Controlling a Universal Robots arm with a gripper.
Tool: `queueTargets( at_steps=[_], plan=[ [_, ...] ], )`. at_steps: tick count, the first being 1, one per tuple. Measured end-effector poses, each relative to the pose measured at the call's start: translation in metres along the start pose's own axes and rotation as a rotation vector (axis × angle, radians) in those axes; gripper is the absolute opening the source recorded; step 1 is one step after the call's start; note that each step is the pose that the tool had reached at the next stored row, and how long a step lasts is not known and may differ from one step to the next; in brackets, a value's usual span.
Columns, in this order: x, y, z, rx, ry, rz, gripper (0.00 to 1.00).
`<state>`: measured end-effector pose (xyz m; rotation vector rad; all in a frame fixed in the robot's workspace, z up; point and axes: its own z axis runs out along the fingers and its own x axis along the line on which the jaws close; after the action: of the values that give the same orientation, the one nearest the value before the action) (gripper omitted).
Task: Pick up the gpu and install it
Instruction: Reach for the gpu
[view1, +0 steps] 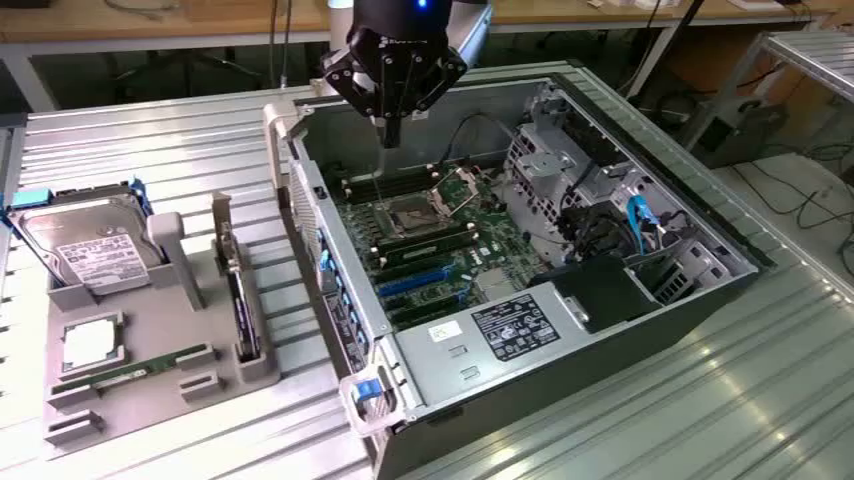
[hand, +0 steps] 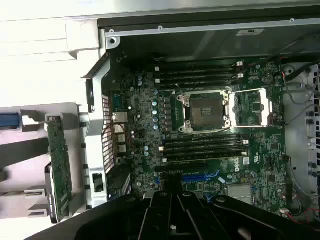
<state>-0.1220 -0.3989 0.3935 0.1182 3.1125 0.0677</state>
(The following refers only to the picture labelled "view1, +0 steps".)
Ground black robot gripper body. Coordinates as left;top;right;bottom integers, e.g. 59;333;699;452
345;0;459;62

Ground black graphics card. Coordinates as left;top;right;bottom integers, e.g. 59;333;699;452
211;192;265;364

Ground metal socket cover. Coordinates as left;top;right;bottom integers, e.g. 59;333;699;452
431;167;480;211

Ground black RAM slots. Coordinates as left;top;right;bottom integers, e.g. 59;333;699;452
339;167;446;205

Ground metal disk bay cage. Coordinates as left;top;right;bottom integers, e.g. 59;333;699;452
504;122;632;201

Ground CPU socket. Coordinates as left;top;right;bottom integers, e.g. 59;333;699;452
372;197;442;236

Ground green motherboard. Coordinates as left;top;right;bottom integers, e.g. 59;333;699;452
332;159;555;331

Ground installed black RAM stick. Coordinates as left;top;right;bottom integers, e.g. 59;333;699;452
376;224;479;266

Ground blue expansion slot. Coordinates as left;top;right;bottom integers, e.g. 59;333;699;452
375;267;450;297

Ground silver chipset heat sink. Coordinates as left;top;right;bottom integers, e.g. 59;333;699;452
474;272;520;301

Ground wooden background desk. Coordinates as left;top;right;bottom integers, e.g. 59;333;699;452
0;0;835;49

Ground black box on floor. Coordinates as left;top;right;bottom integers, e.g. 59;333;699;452
686;99;790;169

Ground black expansion slot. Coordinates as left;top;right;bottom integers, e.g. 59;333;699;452
388;297;462;324

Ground hard disk with blue caddy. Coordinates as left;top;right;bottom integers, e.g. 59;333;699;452
3;174;168;296

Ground grey power supply unit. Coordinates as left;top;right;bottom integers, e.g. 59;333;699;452
392;282;592;409

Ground open black PC case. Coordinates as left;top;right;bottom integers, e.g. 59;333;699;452
263;59;779;480

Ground silver CPU chip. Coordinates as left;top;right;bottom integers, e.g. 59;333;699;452
63;319;121;369

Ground green RAM stick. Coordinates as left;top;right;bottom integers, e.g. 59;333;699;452
51;343;208;396

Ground grey plastic parts rack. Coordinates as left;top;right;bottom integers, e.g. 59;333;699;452
40;212;281;449

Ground grey hanging cable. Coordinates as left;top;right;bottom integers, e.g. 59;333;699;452
268;0;295;89

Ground black curved case cable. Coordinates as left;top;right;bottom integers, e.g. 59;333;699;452
444;113;516;161

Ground black wire bundle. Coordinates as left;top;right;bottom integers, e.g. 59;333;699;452
559;207;635;261

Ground blue data wire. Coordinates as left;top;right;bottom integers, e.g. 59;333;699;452
626;194;654;257

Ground metal slat frame table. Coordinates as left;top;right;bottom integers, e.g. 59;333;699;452
679;30;854;151

